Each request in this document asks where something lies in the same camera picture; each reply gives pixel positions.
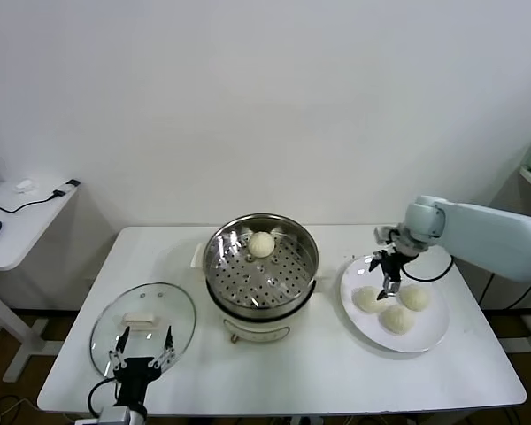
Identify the stainless steel steamer basket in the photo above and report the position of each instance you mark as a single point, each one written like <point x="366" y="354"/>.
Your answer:
<point x="248" y="283"/>

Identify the white side desk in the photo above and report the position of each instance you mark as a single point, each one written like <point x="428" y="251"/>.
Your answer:
<point x="26" y="230"/>

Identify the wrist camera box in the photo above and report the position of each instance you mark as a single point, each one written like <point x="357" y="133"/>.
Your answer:
<point x="115" y="417"/>
<point x="385" y="234"/>

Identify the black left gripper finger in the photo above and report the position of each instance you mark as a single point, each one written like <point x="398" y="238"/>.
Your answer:
<point x="120" y="354"/>
<point x="164" y="354"/>

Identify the small white desk object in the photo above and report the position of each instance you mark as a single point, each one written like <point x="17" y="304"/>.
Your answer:
<point x="24" y="187"/>

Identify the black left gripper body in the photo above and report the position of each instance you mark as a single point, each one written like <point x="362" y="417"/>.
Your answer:
<point x="135" y="376"/>

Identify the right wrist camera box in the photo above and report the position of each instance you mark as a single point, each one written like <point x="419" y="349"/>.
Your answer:
<point x="385" y="234"/>

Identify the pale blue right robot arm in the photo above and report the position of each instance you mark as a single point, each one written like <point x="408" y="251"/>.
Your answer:
<point x="482" y="239"/>

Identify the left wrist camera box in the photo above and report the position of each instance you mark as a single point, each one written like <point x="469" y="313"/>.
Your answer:
<point x="115" y="417"/>

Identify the glass pot lid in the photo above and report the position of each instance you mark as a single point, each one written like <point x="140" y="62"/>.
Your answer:
<point x="168" y="310"/>

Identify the white round plate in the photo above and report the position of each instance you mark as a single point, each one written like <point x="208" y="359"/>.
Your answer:
<point x="425" y="336"/>

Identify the white steamed baozi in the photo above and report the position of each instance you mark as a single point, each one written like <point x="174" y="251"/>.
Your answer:
<point x="416" y="297"/>
<point x="397" y="319"/>
<point x="261" y="244"/>
<point x="368" y="302"/>

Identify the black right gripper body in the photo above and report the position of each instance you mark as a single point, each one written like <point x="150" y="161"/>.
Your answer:
<point x="394" y="265"/>

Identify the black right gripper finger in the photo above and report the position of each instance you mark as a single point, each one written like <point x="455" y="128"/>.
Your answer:
<point x="390" y="287"/>
<point x="375" y="261"/>

